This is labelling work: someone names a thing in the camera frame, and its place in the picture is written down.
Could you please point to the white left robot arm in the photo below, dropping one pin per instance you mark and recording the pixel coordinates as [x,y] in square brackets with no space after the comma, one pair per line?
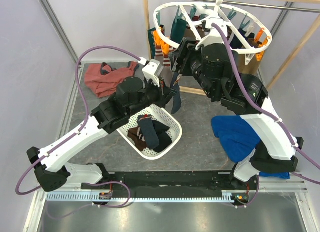
[135,99]

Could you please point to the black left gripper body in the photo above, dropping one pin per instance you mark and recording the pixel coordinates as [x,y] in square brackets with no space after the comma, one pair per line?
[162,98]

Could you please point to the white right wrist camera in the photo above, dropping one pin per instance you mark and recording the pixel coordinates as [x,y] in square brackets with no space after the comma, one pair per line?
[213,36]

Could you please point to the navy santa sock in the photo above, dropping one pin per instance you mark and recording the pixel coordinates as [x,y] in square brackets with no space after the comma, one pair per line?
[177,102]
[150,135]

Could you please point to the wooden clothes rack frame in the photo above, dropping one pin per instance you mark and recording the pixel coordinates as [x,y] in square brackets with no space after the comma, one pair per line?
[291,66]

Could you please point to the white perforated laundry basket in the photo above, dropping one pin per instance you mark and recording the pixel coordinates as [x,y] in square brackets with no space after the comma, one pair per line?
[159,114]

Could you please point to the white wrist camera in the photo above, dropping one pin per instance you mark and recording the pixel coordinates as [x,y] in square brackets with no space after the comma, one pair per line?
[213,36]
[152,70]

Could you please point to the white clothes clip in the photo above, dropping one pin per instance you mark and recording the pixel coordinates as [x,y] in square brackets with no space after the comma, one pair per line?
[248,58]

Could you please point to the pink red shirt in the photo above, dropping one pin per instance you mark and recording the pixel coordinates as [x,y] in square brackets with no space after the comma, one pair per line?
[103,79]

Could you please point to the metal hanging rod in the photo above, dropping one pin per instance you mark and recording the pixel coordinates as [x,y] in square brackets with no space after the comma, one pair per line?
[287,8]

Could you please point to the teal reindeer sock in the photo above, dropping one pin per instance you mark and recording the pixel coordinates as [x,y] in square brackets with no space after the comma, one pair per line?
[151,41]

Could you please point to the white round clip hanger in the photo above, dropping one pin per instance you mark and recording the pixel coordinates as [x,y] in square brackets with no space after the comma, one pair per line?
[212,9]

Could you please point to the white slotted cable duct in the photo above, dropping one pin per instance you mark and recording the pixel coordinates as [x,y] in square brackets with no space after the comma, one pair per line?
[91,196]

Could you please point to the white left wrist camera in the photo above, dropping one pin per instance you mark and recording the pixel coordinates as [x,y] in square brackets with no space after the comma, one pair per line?
[152,70]

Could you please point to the blue towel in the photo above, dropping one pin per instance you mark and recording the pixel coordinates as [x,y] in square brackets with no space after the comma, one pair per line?
[251,149]

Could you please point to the teal plain sock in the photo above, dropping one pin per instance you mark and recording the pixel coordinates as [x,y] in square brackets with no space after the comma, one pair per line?
[178,30]

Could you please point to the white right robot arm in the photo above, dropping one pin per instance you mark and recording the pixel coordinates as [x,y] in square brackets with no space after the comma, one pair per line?
[214,68]

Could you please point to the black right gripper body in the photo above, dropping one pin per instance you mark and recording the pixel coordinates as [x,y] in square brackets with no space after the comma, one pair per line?
[186,51]

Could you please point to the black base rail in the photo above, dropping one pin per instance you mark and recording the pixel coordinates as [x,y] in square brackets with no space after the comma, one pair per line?
[171,183]

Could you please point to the dark navy plain sock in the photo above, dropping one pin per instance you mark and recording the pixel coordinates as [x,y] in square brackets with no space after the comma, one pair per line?
[160,127]
[164,141]

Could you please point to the brown striped-cuff sock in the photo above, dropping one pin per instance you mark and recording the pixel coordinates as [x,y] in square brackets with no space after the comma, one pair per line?
[139,143]
[136,132]

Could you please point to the orange clothes clip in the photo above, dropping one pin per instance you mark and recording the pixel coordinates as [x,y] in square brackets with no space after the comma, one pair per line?
[259,56]
[257,43]

